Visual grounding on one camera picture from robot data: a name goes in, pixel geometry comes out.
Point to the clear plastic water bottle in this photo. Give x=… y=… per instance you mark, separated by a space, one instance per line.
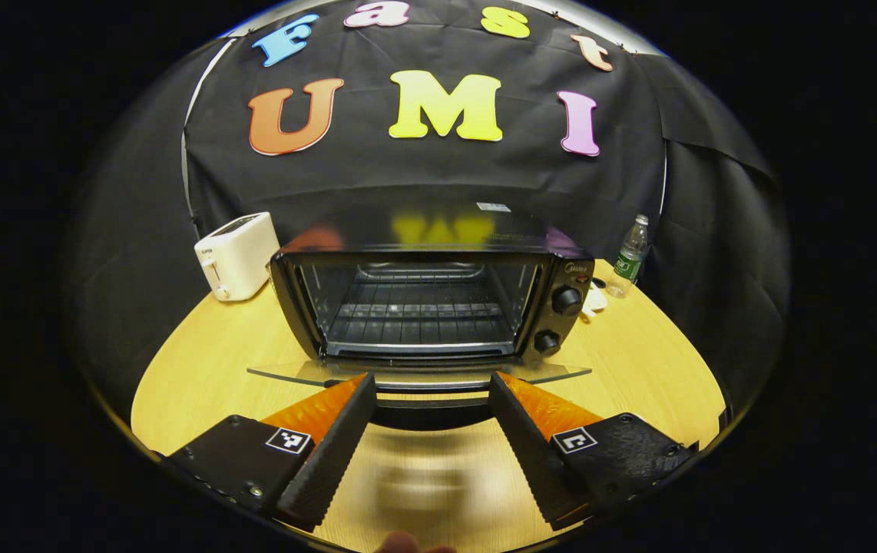
x=629 y=257

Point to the white toaster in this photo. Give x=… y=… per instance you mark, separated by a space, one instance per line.
x=237 y=257

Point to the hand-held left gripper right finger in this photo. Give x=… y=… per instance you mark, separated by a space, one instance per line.
x=527 y=461

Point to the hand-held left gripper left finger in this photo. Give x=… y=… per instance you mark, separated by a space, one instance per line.
x=331 y=461

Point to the black backdrop cloth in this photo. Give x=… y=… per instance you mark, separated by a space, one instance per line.
x=423 y=177

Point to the small white device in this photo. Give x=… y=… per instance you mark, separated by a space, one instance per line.
x=594 y=299

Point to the metal oven rack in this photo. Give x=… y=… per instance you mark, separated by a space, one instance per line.
x=419 y=315

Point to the black electric oven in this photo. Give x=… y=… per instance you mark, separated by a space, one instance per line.
x=561 y=269

